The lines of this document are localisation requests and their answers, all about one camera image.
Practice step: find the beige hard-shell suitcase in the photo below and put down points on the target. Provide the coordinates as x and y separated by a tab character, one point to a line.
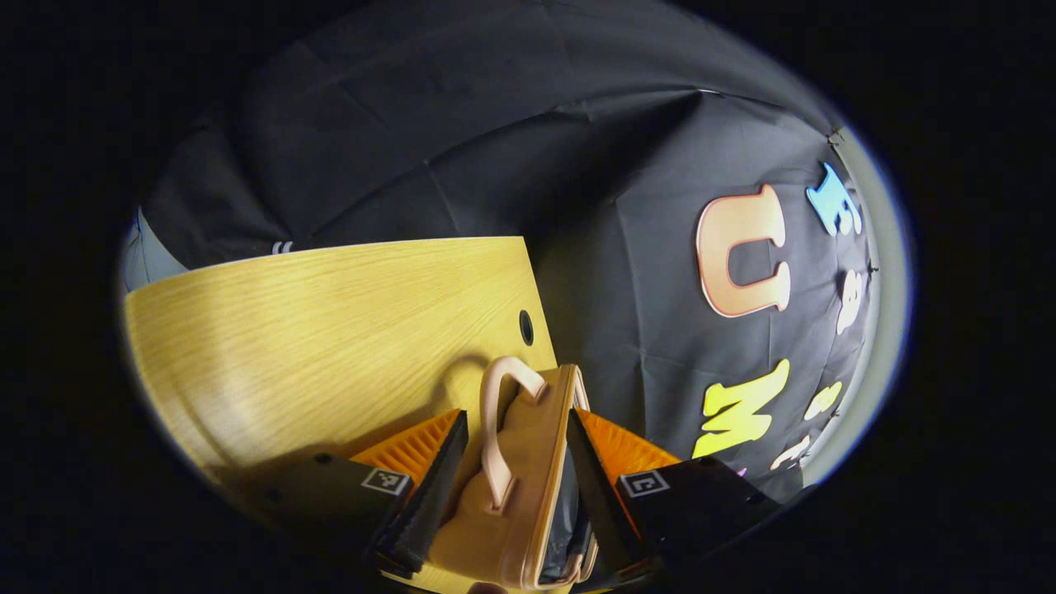
511	511

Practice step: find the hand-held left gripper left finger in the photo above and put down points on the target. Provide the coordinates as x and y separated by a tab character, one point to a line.
429	503

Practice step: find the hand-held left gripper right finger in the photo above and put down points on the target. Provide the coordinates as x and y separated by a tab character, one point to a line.
606	511

